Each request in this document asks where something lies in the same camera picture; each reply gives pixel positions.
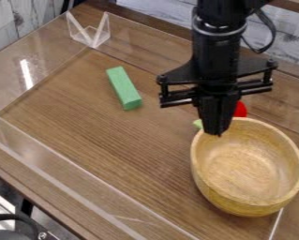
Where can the red plush strawberry toy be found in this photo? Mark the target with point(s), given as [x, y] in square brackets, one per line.
[240, 112]

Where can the clear acrylic tray wall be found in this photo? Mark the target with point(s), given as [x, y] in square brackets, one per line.
[96, 210]

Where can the green rectangular block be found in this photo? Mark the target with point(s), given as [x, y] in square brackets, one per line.
[124, 88]

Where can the clear acrylic corner bracket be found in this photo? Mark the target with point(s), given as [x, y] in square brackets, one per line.
[91, 36]

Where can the black table leg bracket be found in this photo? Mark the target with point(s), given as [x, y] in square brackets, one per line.
[27, 226]

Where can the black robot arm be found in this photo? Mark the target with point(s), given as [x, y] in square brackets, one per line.
[218, 25]

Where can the wooden bowl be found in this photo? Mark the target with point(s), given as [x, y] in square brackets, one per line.
[246, 170]

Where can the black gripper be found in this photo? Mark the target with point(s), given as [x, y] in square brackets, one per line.
[183, 84]

